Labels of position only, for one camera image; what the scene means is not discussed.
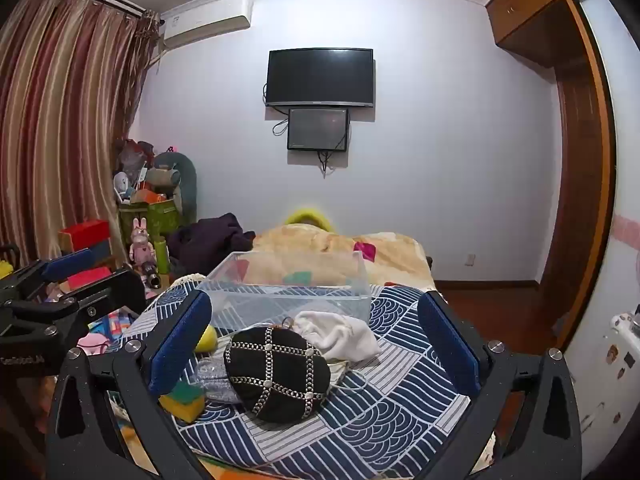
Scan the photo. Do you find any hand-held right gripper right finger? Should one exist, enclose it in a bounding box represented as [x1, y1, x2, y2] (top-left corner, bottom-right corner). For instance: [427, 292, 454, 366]
[417, 290, 585, 480]

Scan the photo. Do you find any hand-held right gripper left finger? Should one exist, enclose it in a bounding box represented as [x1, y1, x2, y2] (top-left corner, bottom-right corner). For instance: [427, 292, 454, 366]
[46, 290, 230, 480]

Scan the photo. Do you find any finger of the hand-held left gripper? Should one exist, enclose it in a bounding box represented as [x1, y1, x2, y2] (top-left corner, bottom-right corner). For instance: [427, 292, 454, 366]
[0, 266, 148, 347]
[0, 247, 98, 306]

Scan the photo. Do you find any yellow green sponge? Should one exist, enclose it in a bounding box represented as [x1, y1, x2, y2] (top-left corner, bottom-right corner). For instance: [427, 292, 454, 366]
[159, 381, 207, 423]

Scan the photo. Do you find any black beret with chain pattern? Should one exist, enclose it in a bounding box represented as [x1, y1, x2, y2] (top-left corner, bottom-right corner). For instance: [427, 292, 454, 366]
[223, 325, 332, 423]

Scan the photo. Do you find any white cloth bag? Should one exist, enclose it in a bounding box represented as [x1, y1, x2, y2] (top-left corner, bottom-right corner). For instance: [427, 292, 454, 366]
[291, 310, 382, 364]

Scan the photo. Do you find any clear plastic storage box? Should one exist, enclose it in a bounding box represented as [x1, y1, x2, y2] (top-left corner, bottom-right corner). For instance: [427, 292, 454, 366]
[196, 250, 372, 335]

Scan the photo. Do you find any yellow ball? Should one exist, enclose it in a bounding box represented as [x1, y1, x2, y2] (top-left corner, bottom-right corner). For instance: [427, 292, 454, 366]
[194, 324, 219, 354]

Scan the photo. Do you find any red box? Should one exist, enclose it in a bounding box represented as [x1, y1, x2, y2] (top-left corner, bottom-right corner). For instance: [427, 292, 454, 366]
[58, 219, 112, 255]

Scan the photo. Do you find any pink rabbit figure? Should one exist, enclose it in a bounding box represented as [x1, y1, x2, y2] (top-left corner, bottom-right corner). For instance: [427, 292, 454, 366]
[129, 217, 157, 276]

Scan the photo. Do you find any green cylinder bottle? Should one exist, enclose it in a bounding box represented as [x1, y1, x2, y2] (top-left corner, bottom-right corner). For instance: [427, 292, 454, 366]
[154, 240, 172, 277]

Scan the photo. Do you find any clear glittery pouch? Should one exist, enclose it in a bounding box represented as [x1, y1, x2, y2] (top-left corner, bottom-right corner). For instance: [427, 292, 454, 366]
[189, 355, 241, 403]

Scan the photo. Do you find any green cardboard box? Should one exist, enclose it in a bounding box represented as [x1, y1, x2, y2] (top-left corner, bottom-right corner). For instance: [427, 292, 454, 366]
[118, 199, 182, 261]

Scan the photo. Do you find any dark purple garment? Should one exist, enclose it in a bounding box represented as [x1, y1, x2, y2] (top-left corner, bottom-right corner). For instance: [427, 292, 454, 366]
[166, 212, 257, 277]

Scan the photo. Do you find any blue white patterned blanket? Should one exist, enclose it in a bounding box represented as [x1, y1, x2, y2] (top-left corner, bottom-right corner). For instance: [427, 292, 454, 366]
[121, 280, 496, 465]

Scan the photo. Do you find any pile of toys and bags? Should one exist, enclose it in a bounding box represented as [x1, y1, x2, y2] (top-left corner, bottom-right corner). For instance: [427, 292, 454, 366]
[113, 139, 171, 206]

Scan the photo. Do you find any beige floral quilt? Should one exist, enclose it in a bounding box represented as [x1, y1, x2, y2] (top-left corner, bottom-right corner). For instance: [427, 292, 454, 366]
[251, 223, 433, 292]

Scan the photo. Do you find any striped red beige curtain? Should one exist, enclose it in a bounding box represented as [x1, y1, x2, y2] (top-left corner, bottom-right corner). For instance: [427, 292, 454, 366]
[0, 0, 160, 266]

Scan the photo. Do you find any yellow plush hat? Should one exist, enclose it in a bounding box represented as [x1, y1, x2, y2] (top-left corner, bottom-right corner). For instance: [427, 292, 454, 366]
[284, 205, 334, 233]

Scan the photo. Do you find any white sliding wardrobe door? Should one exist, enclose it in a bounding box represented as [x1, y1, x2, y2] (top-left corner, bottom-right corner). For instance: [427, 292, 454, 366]
[565, 0, 640, 466]

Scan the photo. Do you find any wooden wardrobe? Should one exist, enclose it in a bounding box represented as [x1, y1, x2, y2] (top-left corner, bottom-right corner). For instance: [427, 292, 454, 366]
[484, 0, 617, 353]

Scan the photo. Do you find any white air conditioner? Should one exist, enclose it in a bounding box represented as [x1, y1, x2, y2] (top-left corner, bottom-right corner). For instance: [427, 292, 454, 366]
[159, 0, 255, 50]

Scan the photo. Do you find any small black wall monitor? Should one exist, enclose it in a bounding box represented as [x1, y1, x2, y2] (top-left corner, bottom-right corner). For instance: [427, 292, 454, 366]
[287, 107, 350, 151]

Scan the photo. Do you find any large black wall television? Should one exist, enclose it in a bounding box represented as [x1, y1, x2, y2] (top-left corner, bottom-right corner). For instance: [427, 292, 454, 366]
[264, 48, 376, 109]

